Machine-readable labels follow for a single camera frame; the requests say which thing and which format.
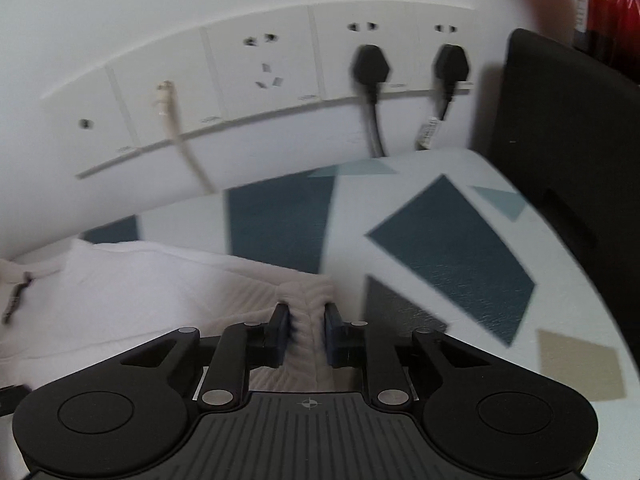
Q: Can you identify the white wall socket row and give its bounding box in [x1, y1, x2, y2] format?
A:
[39, 2, 479, 180]

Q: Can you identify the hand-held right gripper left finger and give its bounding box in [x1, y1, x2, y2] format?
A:
[116, 301, 292, 413]

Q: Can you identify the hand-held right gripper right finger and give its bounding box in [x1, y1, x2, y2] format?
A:
[323, 301, 497, 413]

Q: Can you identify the geometric patterned mat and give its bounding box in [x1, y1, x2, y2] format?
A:
[79, 148, 640, 480]

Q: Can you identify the dark glass bottle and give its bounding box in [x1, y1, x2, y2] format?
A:
[572, 0, 614, 64]

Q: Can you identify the black box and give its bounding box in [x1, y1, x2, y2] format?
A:
[487, 28, 640, 282]

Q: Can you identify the black power plug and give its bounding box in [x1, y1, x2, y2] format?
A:
[413, 43, 474, 151]
[350, 44, 392, 159]

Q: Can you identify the red orange decoration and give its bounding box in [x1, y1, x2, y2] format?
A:
[585, 0, 640, 82]

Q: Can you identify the white ribbed shirt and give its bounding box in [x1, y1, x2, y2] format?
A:
[0, 238, 367, 394]

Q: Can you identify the beige cable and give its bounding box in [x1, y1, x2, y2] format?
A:
[152, 79, 219, 194]

